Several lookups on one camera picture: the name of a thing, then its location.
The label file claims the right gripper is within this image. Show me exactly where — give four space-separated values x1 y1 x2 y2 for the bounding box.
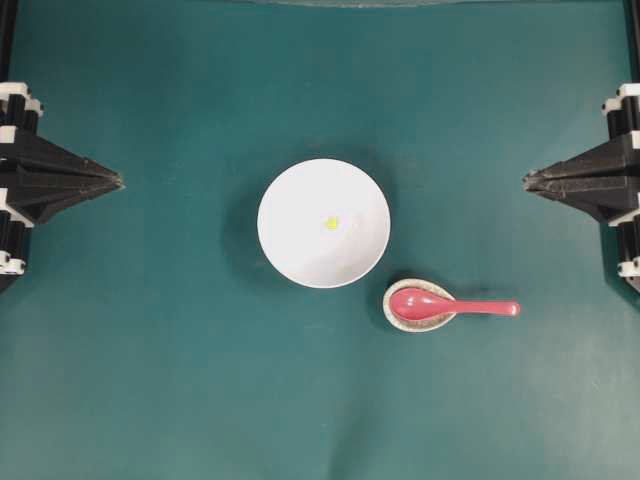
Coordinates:
522 82 640 294

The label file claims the white round bowl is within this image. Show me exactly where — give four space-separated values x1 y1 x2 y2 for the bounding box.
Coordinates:
256 159 391 289

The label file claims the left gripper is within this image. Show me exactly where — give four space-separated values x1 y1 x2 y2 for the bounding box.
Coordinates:
0 80 125 295

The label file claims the crackle glazed spoon rest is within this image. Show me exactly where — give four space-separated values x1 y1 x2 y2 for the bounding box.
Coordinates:
382 278 455 333

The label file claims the black aluminium frame rail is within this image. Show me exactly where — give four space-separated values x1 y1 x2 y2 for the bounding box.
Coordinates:
623 0 640 83

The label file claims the pink ceramic spoon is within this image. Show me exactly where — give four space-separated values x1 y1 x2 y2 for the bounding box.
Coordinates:
390 288 520 321

